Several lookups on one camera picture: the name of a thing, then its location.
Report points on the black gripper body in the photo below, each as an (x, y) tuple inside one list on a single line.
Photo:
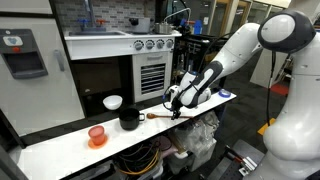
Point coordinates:
[(176, 104)]

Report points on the wooden spoon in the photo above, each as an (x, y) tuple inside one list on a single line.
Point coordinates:
[(160, 116)]

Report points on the black mug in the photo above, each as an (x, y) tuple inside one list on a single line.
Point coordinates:
[(129, 119)]

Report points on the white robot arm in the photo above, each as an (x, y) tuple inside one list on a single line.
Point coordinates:
[(293, 100)]

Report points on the clear plastic bag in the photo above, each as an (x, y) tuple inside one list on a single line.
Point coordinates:
[(196, 133)]

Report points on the pink plastic container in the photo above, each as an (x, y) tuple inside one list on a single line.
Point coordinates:
[(166, 145)]

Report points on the white plastic container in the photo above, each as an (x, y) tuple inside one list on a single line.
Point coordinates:
[(178, 163)]

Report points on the blue tape roll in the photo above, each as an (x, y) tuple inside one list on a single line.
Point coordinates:
[(224, 93)]

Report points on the white bowl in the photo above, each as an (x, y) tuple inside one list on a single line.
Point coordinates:
[(112, 101)]

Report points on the orange saucer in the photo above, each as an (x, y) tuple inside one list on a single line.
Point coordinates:
[(105, 142)]

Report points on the silver pot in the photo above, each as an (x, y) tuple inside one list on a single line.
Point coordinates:
[(163, 28)]

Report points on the orange plastic cup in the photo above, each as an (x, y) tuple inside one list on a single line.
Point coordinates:
[(97, 135)]

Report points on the grey pot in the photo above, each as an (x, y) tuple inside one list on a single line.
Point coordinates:
[(141, 25)]

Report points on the yellow floor marker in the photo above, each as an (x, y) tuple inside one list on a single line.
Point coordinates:
[(266, 128)]

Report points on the white board panel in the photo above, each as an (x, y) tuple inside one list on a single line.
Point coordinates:
[(263, 68)]

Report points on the white toy kitchen stove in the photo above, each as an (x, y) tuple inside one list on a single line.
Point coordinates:
[(100, 46)]

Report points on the red floor marker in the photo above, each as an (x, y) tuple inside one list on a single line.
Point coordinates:
[(279, 89)]

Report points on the grey toy faucet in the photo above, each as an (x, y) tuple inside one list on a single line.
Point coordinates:
[(89, 13)]

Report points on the white toy fridge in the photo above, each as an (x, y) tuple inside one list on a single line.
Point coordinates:
[(36, 93)]

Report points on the black 3D printer frame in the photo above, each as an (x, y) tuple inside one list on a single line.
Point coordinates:
[(190, 50)]

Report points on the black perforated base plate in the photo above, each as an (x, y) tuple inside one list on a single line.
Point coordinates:
[(226, 163)]

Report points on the silver metal bracket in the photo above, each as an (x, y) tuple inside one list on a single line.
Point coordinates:
[(248, 165)]

